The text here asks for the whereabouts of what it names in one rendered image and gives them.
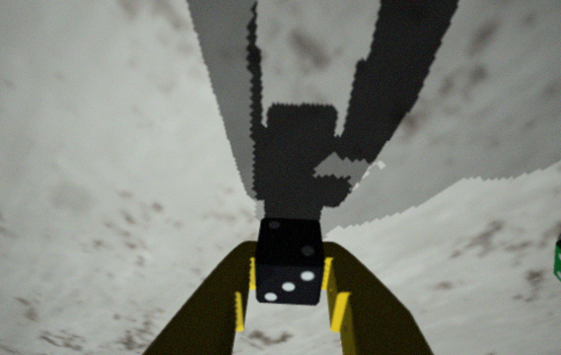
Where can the black die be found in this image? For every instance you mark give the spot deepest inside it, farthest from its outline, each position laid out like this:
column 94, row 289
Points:
column 289, row 262

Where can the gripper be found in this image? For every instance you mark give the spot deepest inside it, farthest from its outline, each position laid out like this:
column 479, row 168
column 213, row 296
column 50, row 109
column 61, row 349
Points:
column 370, row 319

